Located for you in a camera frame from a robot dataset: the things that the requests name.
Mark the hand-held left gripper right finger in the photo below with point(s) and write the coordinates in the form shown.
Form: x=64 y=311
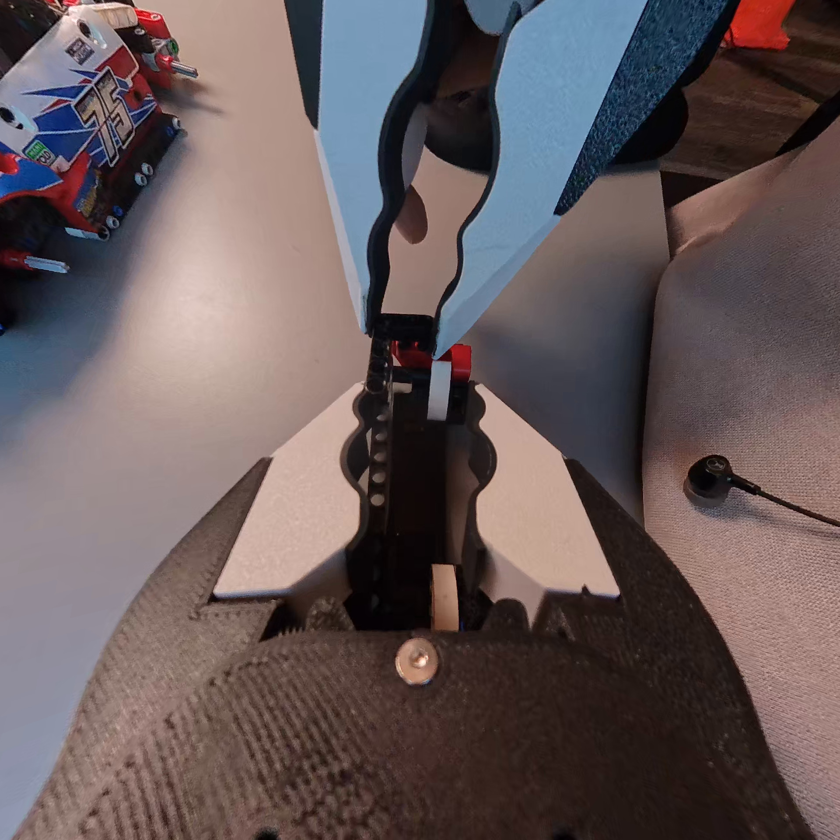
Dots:
x=544 y=525

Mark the red white blue lego car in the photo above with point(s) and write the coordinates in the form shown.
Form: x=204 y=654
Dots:
x=72 y=131

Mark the black lego frame assembly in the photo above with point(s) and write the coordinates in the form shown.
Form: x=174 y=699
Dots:
x=413 y=492

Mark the black L-shaped lego beam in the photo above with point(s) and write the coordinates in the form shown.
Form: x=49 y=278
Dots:
x=407 y=323

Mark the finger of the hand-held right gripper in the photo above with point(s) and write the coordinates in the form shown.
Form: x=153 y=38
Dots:
x=551 y=131
x=354 y=131

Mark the orange plastic object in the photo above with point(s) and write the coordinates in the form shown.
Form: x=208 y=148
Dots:
x=754 y=23

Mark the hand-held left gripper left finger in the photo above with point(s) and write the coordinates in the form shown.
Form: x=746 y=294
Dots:
x=289 y=525

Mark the person's right hand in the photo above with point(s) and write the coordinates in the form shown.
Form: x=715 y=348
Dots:
x=413 y=216

